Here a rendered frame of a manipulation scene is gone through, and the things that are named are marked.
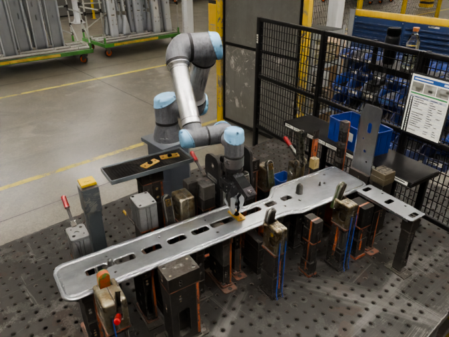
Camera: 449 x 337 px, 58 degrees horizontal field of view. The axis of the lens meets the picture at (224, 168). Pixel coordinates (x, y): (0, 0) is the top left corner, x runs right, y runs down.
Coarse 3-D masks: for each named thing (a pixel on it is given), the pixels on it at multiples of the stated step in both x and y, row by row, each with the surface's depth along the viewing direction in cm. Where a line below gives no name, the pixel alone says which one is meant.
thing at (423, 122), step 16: (416, 80) 194; (432, 80) 187; (448, 80) 181; (416, 96) 196; (432, 96) 189; (448, 96) 183; (416, 112) 198; (432, 112) 191; (448, 112) 185; (400, 128) 208; (416, 128) 200; (432, 128) 193
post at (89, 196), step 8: (96, 184) 163; (80, 192) 160; (88, 192) 160; (96, 192) 162; (80, 200) 165; (88, 200) 161; (96, 200) 163; (88, 208) 163; (96, 208) 164; (88, 216) 165; (96, 216) 167; (88, 224) 167; (96, 224) 168; (88, 232) 172; (96, 232) 170; (104, 232) 172; (96, 240) 171; (104, 240) 174; (96, 248) 173; (96, 272) 180
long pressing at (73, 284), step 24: (336, 168) 203; (288, 192) 184; (312, 192) 184; (216, 216) 167; (264, 216) 167; (144, 240) 154; (192, 240) 154; (216, 240) 154; (72, 264) 142; (96, 264) 142; (120, 264) 142; (144, 264) 142; (72, 288) 132
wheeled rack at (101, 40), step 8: (176, 0) 892; (88, 8) 814; (112, 8) 891; (176, 8) 900; (80, 16) 852; (144, 32) 914; (152, 32) 892; (160, 32) 925; (168, 32) 916; (176, 32) 927; (96, 40) 838; (104, 40) 810; (112, 40) 829; (120, 40) 843; (128, 40) 848; (136, 40) 856; (144, 40) 869
